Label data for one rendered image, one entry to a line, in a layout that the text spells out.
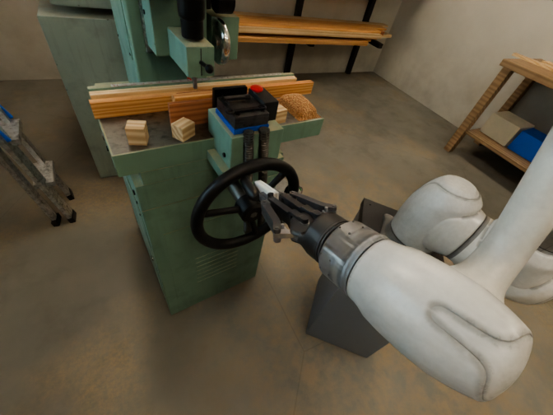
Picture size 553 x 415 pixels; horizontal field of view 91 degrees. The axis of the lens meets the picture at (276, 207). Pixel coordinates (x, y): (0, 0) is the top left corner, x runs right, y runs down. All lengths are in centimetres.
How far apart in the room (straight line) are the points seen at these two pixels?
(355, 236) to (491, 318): 15
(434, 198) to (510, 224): 37
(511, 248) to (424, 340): 23
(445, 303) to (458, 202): 55
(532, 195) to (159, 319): 132
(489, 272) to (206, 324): 114
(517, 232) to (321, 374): 108
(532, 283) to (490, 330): 59
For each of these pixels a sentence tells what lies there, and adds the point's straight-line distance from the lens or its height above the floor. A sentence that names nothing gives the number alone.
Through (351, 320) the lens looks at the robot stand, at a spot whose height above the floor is 28.
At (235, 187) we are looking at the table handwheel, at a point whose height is 83.
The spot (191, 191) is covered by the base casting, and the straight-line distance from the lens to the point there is 80.
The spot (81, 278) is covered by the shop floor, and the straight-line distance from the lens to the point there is 161.
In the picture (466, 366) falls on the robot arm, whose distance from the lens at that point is 30.
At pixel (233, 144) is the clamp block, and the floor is 94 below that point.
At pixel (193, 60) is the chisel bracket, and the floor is 104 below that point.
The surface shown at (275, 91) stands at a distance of 95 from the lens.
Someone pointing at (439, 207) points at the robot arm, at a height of 86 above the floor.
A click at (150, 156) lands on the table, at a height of 88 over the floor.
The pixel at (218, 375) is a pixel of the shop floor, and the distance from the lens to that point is 132.
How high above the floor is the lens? 130
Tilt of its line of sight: 46 degrees down
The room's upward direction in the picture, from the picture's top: 14 degrees clockwise
